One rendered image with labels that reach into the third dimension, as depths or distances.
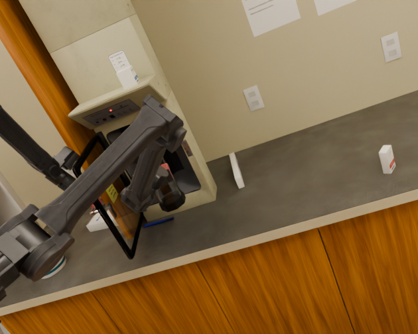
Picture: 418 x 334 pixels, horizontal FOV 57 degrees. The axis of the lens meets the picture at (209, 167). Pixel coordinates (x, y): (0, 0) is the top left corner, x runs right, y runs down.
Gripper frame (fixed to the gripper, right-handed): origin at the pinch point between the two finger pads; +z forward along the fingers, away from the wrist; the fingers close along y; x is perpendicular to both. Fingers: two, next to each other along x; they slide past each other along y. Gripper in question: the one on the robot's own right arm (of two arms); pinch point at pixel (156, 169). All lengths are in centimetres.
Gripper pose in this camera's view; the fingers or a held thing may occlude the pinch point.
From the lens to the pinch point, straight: 142.9
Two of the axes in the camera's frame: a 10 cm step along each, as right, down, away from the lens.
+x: 3.9, 8.4, 3.7
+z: 0.6, -4.2, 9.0
